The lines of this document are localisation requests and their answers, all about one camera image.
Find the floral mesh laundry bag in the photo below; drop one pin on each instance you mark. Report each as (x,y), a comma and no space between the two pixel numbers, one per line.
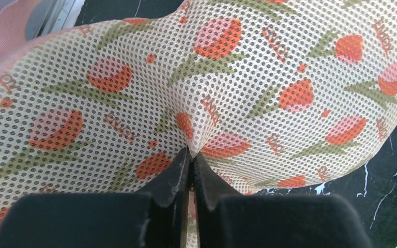
(274,94)

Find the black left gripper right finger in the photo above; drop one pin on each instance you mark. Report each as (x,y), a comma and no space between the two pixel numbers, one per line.
(227,218)

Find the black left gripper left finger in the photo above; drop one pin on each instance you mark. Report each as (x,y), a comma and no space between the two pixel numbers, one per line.
(153,216)

